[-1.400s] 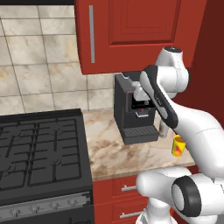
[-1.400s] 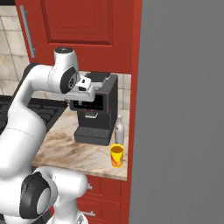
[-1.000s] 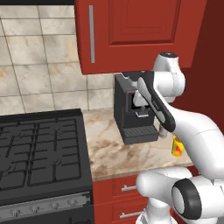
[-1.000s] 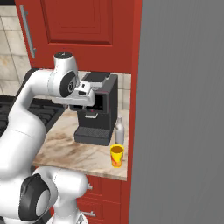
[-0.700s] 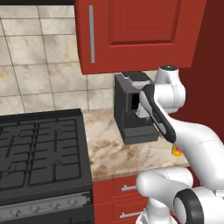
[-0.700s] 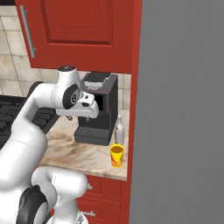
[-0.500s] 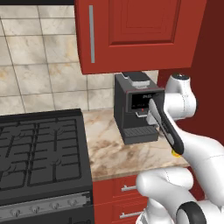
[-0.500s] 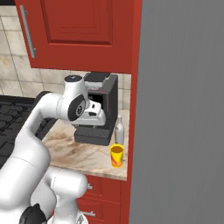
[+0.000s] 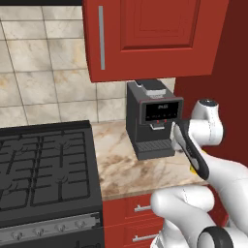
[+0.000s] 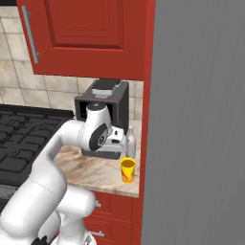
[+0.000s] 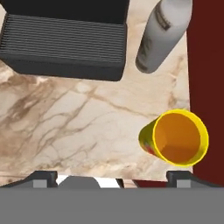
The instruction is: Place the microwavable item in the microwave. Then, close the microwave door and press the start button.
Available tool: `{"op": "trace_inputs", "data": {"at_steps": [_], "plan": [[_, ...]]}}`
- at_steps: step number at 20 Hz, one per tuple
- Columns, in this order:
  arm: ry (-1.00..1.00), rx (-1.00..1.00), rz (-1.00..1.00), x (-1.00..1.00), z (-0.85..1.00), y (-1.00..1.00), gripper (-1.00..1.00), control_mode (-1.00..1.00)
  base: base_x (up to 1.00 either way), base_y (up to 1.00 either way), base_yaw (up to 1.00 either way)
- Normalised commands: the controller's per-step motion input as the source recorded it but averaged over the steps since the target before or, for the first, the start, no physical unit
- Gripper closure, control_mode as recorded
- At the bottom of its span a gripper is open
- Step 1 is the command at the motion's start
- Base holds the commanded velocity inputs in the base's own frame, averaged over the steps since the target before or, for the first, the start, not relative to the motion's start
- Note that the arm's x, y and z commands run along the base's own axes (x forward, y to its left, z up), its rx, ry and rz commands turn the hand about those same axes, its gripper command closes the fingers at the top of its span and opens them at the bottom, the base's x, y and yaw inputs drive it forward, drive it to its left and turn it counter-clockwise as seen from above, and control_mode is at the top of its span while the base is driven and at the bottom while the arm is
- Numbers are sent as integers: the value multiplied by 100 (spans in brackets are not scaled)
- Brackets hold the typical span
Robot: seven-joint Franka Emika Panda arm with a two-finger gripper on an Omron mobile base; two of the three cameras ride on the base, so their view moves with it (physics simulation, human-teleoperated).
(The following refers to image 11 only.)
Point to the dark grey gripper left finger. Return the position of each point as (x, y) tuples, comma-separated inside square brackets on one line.
[(43, 177)]

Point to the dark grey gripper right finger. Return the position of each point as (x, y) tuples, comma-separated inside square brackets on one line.
[(178, 176)]

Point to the black microwave oven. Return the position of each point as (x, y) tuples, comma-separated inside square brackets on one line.
[(64, 46)]

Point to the dark red cupboard front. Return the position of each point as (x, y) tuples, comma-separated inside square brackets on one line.
[(150, 183)]

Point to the yellow cup with printed side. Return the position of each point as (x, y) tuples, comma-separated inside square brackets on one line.
[(178, 138)]

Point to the dark red cupboard side panel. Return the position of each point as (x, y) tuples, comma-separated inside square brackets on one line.
[(206, 73)]

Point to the white bottle with dark label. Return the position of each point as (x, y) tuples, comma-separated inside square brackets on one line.
[(163, 32)]

